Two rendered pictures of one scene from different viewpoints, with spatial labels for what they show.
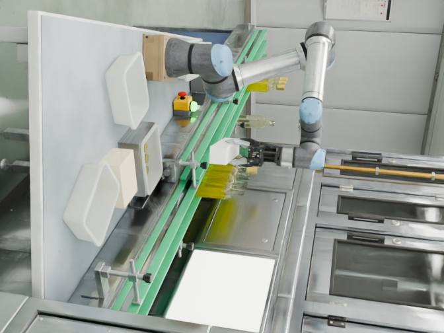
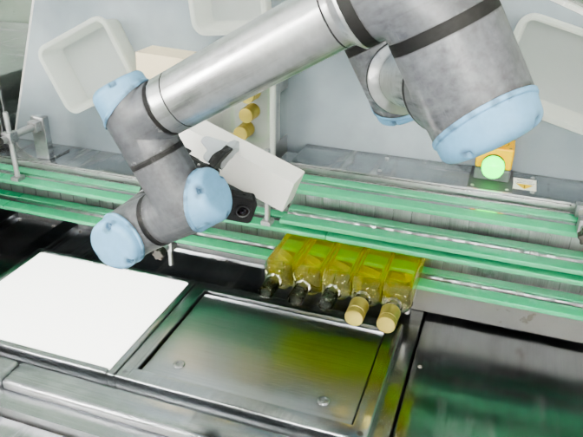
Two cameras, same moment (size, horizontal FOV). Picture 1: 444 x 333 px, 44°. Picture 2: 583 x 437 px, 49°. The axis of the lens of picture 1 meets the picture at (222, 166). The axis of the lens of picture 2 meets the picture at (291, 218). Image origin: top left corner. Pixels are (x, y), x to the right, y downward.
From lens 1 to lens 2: 2.32 m
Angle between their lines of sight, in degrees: 80
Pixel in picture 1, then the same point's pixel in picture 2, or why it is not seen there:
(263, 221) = (245, 371)
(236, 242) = (187, 329)
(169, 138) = (370, 159)
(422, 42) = not seen: outside the picture
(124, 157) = (160, 55)
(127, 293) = (42, 175)
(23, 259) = not seen: hidden behind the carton
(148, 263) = (88, 187)
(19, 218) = not seen: hidden behind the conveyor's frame
